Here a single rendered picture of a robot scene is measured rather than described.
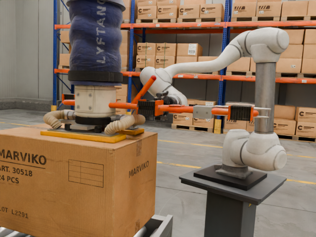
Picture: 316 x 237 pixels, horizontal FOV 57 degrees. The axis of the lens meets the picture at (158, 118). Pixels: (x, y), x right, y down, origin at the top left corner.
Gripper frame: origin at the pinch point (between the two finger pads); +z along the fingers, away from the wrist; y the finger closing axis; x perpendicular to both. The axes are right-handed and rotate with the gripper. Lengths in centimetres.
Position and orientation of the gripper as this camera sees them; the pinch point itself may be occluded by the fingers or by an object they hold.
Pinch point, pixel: (154, 107)
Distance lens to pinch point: 116.4
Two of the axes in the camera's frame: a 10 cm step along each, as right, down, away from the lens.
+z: -3.2, 1.0, -9.4
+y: -0.5, 9.9, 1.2
